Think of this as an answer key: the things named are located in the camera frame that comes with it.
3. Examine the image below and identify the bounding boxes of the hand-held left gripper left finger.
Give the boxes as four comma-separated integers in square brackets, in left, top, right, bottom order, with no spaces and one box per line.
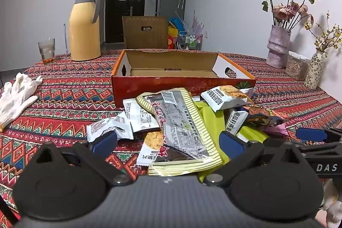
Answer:
[25,130,134,187]

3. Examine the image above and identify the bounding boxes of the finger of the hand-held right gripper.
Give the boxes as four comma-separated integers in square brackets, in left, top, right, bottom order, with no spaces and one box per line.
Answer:
[296,127,342,144]

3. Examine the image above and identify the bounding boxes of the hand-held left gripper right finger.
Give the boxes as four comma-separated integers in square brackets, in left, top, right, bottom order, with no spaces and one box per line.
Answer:
[203,131,318,187]

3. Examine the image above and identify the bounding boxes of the lime green snack packet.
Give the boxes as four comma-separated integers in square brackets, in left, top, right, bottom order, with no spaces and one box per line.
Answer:
[195,101,231,183]
[235,124,270,143]

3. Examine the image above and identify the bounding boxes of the pink snack packet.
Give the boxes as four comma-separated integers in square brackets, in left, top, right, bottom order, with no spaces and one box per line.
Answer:
[267,122,289,137]

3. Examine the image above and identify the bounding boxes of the red orange snack packet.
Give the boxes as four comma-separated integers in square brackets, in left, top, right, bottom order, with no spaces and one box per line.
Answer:
[242,104,290,129]

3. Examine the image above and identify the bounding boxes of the pile of cracker packets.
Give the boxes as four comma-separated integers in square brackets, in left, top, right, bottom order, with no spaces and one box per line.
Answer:
[86,85,254,167]

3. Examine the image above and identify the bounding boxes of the large striped snack packet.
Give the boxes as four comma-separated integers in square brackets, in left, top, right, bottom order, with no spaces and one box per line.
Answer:
[136,88,224,177]

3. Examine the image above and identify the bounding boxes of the orange cardboard box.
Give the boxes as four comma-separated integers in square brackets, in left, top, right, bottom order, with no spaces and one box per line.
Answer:
[111,49,257,108]

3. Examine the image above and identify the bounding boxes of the person's right hand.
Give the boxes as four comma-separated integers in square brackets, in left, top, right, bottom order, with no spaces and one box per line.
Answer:
[323,179,342,228]

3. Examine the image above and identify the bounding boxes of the small patterned tissue box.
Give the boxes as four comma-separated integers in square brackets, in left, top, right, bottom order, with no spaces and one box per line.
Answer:
[285,51,312,81]

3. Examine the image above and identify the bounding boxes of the pink textured vase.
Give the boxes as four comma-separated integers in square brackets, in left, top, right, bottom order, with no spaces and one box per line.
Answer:
[266,25,292,69]

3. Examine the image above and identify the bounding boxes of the white knit glove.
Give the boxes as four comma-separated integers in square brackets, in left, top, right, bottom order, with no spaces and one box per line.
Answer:
[11,72,43,104]
[0,81,38,132]

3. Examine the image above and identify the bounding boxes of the yellow flower branches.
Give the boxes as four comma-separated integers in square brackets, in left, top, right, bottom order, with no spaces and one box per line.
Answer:
[303,10,342,53]

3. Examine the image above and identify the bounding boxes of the clear glass cup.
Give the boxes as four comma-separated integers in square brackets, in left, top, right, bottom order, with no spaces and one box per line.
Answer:
[38,38,56,65]

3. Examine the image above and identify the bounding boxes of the yellow thermos jug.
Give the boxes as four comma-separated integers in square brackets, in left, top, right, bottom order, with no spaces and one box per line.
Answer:
[69,0,101,61]

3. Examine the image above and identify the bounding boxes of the dark entry door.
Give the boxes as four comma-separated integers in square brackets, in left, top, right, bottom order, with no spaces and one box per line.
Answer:
[105,0,147,44]

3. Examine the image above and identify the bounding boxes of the wire rack cart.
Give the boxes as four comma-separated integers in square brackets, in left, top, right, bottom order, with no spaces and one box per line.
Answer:
[178,32,203,51]

